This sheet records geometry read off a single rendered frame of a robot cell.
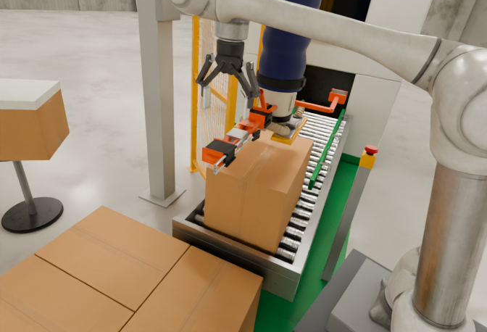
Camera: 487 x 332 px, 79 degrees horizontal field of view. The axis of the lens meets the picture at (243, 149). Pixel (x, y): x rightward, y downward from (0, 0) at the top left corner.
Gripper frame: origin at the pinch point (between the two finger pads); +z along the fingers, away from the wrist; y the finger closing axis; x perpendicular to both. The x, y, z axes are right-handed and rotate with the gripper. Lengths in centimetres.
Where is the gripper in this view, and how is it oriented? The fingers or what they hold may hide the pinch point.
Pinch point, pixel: (225, 109)
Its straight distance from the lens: 89.9
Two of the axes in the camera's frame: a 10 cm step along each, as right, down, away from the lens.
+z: -1.0, 8.7, 4.8
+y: -9.1, -2.8, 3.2
